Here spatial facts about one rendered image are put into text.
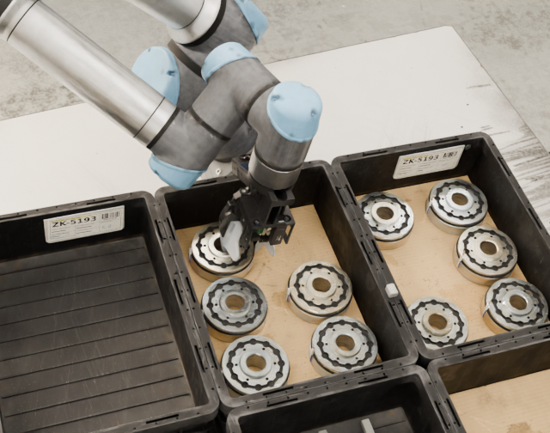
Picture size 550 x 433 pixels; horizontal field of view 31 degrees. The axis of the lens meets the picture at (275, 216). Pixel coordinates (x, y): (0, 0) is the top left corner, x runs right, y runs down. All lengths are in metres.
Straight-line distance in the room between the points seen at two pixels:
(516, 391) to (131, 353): 0.59
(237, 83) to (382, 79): 0.80
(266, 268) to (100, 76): 0.43
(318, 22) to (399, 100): 1.26
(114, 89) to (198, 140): 0.14
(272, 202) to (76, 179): 0.57
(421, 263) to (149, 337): 0.47
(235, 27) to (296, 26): 1.70
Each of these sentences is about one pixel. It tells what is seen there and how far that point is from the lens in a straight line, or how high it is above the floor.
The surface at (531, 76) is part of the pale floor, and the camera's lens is 3.37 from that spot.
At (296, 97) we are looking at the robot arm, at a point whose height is 1.20.
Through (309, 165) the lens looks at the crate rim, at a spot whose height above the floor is 0.93.
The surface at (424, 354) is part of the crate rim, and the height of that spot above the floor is 0.93.
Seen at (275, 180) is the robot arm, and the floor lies 1.08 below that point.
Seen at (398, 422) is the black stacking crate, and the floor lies 0.83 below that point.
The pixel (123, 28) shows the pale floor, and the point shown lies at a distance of 3.24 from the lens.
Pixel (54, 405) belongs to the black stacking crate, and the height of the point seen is 0.83.
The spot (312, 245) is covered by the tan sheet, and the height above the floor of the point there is 0.83.
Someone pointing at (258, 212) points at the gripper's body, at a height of 0.99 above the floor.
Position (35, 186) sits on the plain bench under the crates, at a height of 0.70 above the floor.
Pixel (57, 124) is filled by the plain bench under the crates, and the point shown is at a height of 0.70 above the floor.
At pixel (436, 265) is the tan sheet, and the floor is 0.83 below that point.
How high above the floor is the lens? 2.14
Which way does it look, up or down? 51 degrees down
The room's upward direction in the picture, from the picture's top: 11 degrees clockwise
